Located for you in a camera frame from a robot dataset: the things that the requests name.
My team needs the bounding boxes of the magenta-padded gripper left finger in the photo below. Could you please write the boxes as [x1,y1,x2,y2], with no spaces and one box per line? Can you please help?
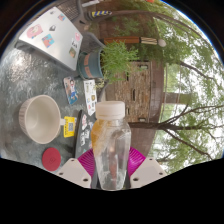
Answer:
[55,147,100,190]

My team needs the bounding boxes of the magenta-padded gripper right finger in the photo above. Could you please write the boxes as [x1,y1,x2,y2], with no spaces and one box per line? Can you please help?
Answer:
[126,146,168,190]

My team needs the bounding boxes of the clear plastic bottle white cap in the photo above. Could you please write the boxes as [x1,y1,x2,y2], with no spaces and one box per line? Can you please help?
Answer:
[89,100,133,192]

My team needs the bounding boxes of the flat round red coaster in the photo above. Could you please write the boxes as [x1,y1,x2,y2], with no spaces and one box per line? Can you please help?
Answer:
[41,147,62,172]

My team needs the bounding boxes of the black laptop with stickers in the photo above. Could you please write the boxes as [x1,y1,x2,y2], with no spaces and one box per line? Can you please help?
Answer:
[73,109,98,159]

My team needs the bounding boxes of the yellow card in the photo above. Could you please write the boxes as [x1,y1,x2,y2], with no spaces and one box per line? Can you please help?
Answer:
[63,115,77,138]

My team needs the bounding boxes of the forked dark-trunk tree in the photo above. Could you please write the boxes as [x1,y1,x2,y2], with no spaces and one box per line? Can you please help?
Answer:
[128,103,224,161]

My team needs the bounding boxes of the white ribbed ceramic mug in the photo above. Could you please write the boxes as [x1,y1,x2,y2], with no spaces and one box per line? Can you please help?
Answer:
[18,94,67,145]

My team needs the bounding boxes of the white sticker sheet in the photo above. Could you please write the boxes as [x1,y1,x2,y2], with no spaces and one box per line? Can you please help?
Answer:
[83,79,98,117]

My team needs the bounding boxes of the blue photo card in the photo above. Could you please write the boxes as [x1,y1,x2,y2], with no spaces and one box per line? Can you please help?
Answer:
[63,76,80,106]

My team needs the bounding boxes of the green plant in blue pot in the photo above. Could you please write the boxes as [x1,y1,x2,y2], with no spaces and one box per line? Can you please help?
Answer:
[76,40,139,84]

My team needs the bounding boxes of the silver laptop with stickers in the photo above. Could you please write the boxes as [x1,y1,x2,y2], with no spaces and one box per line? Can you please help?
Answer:
[18,8,84,72]

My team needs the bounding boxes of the leaning thin-trunk tree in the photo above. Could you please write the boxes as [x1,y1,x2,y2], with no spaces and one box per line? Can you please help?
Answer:
[113,9,204,38]

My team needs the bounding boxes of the blue yellow striped bollard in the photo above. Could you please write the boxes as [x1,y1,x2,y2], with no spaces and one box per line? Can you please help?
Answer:
[90,9,114,18]

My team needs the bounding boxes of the wooden lamp post globe top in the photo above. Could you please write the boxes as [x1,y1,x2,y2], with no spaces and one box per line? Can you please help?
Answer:
[103,35,168,48]

